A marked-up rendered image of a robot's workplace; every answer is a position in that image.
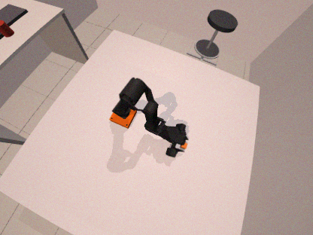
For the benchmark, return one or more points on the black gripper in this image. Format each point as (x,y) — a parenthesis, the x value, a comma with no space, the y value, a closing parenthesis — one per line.
(172,152)

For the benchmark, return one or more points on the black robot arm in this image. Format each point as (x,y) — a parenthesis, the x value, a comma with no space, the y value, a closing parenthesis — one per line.
(130,95)

